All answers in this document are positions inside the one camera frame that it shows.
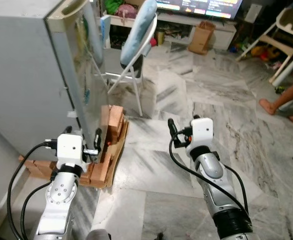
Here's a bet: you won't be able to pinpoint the grey fridge door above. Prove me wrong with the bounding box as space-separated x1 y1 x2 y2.
45 0 111 163

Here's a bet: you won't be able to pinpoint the grey fridge cabinet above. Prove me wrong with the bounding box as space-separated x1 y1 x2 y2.
0 0 80 166

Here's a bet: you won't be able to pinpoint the brown paper bag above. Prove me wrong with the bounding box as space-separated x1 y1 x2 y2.
188 21 216 56

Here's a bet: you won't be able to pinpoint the white folding chair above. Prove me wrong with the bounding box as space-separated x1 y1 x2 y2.
104 12 158 117

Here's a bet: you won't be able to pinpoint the grey robot left leg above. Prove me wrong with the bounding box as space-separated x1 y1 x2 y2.
85 229 112 240

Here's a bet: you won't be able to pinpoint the person's bare legs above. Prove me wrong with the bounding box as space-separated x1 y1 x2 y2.
259 77 293 126

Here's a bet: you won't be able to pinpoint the golden tin can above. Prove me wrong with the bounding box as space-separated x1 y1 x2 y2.
156 31 166 46

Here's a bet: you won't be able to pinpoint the white television cabinet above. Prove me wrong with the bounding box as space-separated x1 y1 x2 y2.
109 14 237 51

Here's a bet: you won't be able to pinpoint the yellow toy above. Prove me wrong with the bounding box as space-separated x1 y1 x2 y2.
249 44 282 61

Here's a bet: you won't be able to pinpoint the light blue cushion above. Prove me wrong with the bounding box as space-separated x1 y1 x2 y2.
120 0 158 69

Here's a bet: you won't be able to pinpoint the flat screen television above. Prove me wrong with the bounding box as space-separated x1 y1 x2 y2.
155 0 245 21

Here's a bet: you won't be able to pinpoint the pink bag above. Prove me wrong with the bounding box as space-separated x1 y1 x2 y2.
117 4 138 20

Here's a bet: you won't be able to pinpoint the white baby high chair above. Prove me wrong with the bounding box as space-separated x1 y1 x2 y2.
236 7 293 87

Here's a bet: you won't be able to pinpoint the green plush item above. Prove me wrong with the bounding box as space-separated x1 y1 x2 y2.
104 0 125 15

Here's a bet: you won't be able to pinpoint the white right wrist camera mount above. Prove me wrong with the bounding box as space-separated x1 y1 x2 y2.
185 117 216 151

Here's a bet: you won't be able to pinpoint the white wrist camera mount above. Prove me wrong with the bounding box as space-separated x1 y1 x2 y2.
185 117 216 151
55 132 86 170

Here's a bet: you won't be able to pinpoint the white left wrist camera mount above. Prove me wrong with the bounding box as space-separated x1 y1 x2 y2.
55 132 86 170

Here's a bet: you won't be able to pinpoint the short black right arm cable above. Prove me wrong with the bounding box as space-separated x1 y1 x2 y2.
221 164 250 213

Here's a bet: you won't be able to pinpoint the short black arm cable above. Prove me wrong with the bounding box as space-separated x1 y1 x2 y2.
221 164 250 213
20 181 53 240

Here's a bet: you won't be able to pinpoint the long black left arm cable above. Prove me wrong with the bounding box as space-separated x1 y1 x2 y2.
6 140 58 240

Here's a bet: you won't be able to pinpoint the short black left arm cable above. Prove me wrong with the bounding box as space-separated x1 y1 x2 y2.
20 181 53 240

